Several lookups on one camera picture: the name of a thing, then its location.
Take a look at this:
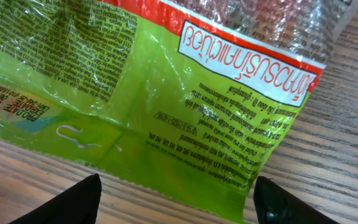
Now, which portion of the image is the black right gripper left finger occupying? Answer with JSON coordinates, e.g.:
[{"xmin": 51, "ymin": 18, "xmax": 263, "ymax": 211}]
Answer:
[{"xmin": 10, "ymin": 174, "xmax": 102, "ymax": 224}]

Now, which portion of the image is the green gummy candy bag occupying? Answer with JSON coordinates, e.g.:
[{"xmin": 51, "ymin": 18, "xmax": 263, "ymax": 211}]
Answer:
[{"xmin": 0, "ymin": 0, "xmax": 358, "ymax": 222}]

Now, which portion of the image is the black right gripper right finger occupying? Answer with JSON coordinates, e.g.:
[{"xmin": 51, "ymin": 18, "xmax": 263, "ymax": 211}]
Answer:
[{"xmin": 253, "ymin": 176, "xmax": 338, "ymax": 224}]

